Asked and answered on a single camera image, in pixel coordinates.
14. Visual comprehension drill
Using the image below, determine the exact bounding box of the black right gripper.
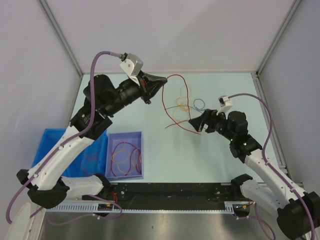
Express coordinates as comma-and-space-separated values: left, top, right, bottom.
188, 108, 235, 142

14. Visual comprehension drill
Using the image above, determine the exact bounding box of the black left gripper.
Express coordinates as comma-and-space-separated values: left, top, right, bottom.
103, 70, 167, 116

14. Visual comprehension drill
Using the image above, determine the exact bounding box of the yellow thin cable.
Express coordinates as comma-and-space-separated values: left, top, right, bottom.
172, 83, 193, 123

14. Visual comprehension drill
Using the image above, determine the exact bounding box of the dark blue thin cable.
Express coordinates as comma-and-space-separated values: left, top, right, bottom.
164, 98, 211, 112

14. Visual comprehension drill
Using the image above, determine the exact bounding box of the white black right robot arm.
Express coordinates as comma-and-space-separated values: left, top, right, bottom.
188, 109, 320, 240

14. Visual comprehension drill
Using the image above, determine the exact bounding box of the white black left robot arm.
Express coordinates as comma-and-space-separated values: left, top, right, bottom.
16, 71, 168, 209

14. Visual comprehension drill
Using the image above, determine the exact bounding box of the purple plastic bin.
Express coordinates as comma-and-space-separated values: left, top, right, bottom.
105, 131, 144, 181

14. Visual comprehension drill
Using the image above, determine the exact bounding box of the blue plastic bin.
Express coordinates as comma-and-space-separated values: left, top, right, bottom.
31, 128, 66, 168
62, 130, 108, 178

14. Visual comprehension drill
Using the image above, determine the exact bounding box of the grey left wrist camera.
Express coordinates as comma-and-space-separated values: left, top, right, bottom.
119, 53, 144, 86

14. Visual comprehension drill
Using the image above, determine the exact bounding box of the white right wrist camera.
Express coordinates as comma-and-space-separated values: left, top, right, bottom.
217, 95, 234, 115

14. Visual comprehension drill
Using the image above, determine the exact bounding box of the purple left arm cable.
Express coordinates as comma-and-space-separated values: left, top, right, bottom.
5, 50, 123, 225

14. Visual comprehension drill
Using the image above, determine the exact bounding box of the grey slotted cable duct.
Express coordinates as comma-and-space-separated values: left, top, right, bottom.
47, 201, 234, 215

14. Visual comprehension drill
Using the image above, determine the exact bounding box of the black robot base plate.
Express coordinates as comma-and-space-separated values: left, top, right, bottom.
97, 182, 248, 209

